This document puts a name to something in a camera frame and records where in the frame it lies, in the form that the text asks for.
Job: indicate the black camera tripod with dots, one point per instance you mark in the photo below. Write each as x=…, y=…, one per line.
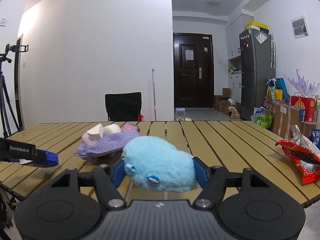
x=5, y=100

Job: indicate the pink satin cloth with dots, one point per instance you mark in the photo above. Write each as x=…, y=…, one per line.
x=128, y=127

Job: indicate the ceiling lamp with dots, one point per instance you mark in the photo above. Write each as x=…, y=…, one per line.
x=214, y=3

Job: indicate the cardboard box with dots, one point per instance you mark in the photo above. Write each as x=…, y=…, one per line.
x=286, y=116

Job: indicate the purple knitted cloth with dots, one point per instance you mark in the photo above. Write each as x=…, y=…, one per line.
x=107, y=145

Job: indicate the red snack bag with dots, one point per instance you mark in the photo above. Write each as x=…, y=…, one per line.
x=303, y=152

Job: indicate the purple artificial flower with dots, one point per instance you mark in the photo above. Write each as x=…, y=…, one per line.
x=303, y=86

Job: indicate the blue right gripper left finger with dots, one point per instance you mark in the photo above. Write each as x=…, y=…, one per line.
x=117, y=173

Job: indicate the green plastic bag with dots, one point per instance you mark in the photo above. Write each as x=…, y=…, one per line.
x=264, y=121

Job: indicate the clear plastic container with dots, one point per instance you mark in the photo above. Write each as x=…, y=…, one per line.
x=180, y=114

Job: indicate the white paper cup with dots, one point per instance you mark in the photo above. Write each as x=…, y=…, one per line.
x=96, y=132

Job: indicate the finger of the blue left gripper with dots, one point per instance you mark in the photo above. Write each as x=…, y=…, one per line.
x=46, y=158

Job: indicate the dark wooden door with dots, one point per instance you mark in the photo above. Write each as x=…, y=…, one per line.
x=193, y=70

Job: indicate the white mop stick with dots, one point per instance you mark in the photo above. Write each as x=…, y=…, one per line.
x=154, y=93

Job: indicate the dark grey refrigerator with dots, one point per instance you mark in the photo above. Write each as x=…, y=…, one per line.
x=256, y=69

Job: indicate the light blue plush toy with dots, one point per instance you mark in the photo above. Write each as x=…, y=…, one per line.
x=154, y=164

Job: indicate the red gift bag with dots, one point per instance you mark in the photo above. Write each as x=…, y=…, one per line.
x=308, y=104

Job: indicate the black folding chair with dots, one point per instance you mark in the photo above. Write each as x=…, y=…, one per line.
x=123, y=107

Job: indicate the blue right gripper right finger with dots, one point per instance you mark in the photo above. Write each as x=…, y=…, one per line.
x=201, y=172

